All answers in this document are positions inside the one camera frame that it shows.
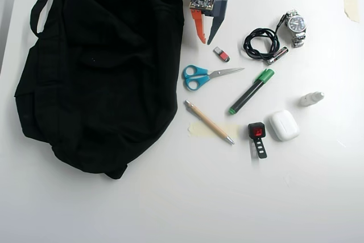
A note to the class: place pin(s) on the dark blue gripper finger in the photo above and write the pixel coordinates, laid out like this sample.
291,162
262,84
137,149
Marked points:
216,25

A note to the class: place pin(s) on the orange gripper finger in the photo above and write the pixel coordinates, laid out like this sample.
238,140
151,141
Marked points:
200,25

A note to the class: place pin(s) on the black bike light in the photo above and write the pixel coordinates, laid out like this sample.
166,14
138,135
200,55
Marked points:
257,132

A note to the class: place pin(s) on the black fabric bag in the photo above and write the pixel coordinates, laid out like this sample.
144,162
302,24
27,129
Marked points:
99,69

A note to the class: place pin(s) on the red USB stick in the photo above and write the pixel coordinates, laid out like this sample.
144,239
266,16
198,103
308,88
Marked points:
223,54

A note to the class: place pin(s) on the black AAA battery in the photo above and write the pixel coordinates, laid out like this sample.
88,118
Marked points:
280,53

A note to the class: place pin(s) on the black green marker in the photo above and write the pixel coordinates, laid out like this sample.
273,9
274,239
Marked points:
250,92

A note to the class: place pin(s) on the silver wristwatch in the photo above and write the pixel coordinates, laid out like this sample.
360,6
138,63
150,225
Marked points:
296,23

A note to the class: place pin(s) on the wooden ballpoint pen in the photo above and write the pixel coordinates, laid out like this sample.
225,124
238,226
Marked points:
209,121

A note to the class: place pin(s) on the wide torn masking tape piece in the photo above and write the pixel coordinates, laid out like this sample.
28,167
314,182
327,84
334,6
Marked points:
200,130

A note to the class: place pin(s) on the small white bottle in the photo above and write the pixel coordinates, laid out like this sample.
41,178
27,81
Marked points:
310,99

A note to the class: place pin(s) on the white earbuds case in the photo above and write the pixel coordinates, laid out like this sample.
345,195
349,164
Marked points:
283,125

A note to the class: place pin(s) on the narrow masking tape piece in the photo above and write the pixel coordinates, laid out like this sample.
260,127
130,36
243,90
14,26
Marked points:
352,4

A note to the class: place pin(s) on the bare camera circuit board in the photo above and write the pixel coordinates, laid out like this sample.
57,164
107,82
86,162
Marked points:
202,1

